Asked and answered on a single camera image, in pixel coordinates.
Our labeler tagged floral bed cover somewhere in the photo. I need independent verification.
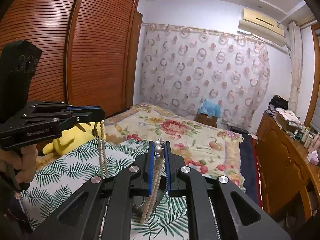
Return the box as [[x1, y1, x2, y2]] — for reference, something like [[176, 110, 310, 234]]
[[105, 103, 245, 189]]

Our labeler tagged brown louvered wardrobe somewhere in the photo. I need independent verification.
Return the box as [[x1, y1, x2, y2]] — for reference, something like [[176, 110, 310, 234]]
[[1, 0, 142, 115]]

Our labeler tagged person's left hand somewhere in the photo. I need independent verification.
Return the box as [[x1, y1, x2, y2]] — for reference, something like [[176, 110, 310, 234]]
[[0, 144, 38, 184]]

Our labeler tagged palm leaf print tablecloth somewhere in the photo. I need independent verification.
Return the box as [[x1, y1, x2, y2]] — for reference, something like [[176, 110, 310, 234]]
[[18, 138, 221, 240]]

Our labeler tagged wall air conditioner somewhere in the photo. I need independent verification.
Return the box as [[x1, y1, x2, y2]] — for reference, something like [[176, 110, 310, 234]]
[[238, 8, 286, 47]]

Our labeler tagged circle pattern sheer curtain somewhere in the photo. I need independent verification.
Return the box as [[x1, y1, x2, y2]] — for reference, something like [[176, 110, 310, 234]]
[[139, 23, 270, 129]]

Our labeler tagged cream bundled window curtain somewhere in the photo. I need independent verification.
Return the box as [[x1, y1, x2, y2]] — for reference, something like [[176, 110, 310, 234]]
[[288, 21, 303, 113]]

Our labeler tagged yellow Pikachu plush toy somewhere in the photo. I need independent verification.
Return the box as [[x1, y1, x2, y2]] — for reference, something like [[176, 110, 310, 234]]
[[42, 121, 105, 156]]

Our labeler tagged wooden sideboard cabinet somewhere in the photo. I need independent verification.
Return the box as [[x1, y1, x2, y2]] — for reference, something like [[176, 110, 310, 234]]
[[256, 113, 319, 219]]

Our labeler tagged stack of folded clothes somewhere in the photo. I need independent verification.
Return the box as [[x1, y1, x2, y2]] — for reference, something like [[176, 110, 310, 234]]
[[266, 95, 289, 116]]

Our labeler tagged pink tissue box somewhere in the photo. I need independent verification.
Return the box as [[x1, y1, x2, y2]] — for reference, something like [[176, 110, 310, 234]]
[[307, 150, 319, 166]]

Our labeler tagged cream bead long necklace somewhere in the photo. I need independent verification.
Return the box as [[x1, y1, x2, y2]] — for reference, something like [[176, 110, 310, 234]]
[[91, 120, 166, 225]]

